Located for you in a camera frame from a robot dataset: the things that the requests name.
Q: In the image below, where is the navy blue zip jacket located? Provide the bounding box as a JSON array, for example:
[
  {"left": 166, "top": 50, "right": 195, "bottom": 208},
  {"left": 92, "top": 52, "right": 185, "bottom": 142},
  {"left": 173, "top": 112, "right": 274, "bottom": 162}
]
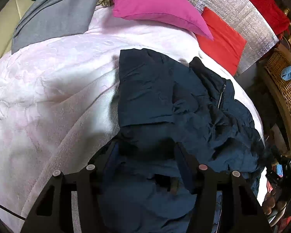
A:
[{"left": 99, "top": 49, "right": 264, "bottom": 232}]

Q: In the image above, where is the wooden side table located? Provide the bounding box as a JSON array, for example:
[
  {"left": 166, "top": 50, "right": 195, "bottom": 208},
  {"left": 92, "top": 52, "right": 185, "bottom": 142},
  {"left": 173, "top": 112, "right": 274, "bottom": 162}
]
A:
[{"left": 258, "top": 65, "right": 291, "bottom": 158}]

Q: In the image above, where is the white embossed bed cover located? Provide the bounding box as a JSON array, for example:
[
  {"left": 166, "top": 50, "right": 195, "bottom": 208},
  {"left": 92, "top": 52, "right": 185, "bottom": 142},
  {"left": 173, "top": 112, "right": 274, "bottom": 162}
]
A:
[{"left": 0, "top": 4, "right": 269, "bottom": 233}]

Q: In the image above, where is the wicker basket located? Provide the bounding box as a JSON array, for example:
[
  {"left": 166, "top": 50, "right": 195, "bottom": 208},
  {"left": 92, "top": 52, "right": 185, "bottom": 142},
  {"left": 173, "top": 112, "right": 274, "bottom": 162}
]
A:
[{"left": 264, "top": 48, "right": 291, "bottom": 113}]

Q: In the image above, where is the red pillow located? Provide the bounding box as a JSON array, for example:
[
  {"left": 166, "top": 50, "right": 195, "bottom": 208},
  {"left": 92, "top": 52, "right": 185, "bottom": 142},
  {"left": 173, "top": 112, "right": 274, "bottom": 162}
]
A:
[{"left": 197, "top": 7, "right": 247, "bottom": 76}]

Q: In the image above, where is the cream leather sofa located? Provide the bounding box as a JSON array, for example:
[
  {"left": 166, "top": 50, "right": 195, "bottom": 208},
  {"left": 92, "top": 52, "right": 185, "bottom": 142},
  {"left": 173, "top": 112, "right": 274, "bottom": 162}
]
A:
[{"left": 0, "top": 0, "right": 33, "bottom": 59}]

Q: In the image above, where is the grey garment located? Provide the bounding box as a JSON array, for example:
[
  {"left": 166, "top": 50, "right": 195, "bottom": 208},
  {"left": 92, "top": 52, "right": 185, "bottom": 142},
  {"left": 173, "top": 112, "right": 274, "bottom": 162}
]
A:
[{"left": 11, "top": 0, "right": 98, "bottom": 54}]

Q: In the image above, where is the red blanket on railing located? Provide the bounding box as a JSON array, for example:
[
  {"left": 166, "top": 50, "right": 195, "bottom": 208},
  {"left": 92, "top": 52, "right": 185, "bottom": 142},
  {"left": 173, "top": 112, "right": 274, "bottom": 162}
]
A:
[{"left": 249, "top": 0, "right": 291, "bottom": 39}]

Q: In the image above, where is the silver foil insulation panel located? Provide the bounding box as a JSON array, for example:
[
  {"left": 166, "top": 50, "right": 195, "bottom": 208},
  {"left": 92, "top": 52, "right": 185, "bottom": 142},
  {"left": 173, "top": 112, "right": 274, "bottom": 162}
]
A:
[{"left": 188, "top": 0, "right": 279, "bottom": 76}]

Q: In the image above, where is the magenta pillow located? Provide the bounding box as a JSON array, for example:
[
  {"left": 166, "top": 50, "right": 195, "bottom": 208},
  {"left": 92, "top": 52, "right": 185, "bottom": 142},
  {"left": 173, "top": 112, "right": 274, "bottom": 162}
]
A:
[{"left": 113, "top": 0, "right": 213, "bottom": 40}]

